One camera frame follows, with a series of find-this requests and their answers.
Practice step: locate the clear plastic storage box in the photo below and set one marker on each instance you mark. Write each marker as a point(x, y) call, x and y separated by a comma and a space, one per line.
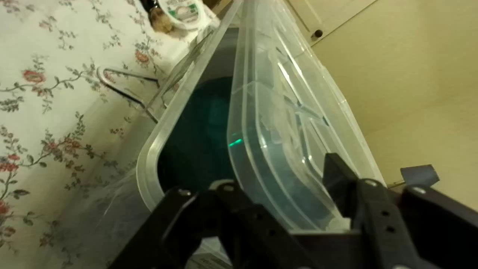
point(112, 204)

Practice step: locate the small round white container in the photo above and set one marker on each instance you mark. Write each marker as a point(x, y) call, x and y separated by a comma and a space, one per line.
point(184, 16)

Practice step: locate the white panel door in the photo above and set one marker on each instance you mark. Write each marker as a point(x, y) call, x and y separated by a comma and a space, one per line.
point(319, 19)

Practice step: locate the wire clothes hanger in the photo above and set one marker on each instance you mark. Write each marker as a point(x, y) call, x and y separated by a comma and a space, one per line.
point(134, 87)

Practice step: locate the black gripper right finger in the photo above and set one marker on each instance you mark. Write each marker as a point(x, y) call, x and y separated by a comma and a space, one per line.
point(418, 228)

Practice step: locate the floral bed sheet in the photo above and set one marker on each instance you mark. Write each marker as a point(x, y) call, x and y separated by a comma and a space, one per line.
point(57, 120)

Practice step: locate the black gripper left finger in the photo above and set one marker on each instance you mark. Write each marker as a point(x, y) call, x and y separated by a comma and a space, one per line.
point(184, 219)

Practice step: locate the clear plastic box lid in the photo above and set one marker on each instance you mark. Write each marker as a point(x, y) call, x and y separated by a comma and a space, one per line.
point(285, 116)

